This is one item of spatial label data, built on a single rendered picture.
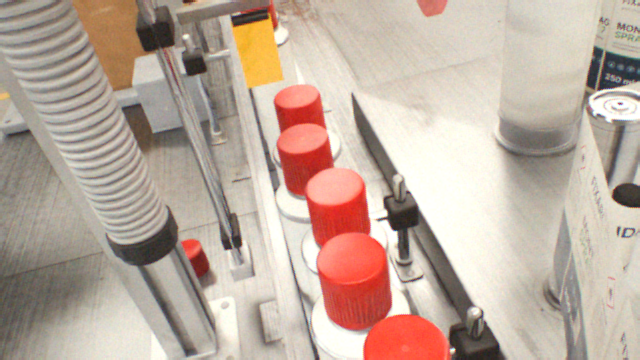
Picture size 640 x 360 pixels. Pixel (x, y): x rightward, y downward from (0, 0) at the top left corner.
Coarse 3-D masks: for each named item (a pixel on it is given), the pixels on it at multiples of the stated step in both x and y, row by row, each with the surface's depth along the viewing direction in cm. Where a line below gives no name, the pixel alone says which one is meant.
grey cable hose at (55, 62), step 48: (0, 0) 18; (48, 0) 19; (0, 48) 20; (48, 48) 19; (48, 96) 20; (96, 96) 21; (96, 144) 22; (96, 192) 23; (144, 192) 25; (144, 240) 26
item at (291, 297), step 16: (224, 16) 83; (240, 64) 69; (240, 80) 65; (240, 96) 62; (256, 128) 56; (256, 144) 54; (256, 160) 52; (272, 192) 48; (272, 208) 46; (272, 224) 44; (272, 240) 43; (288, 256) 41; (288, 272) 40; (288, 288) 39; (288, 304) 38; (288, 320) 37; (304, 320) 36; (304, 336) 35; (304, 352) 34
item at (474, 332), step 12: (468, 312) 37; (480, 312) 36; (456, 324) 39; (468, 324) 37; (480, 324) 37; (456, 336) 39; (468, 336) 38; (480, 336) 38; (492, 336) 38; (456, 348) 38; (468, 348) 38; (480, 348) 37; (492, 348) 37
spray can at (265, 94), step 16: (272, 0) 52; (272, 16) 53; (288, 32) 55; (288, 48) 55; (288, 64) 55; (288, 80) 56; (256, 96) 58; (272, 96) 57; (272, 112) 58; (272, 128) 60; (272, 144) 62; (272, 160) 64
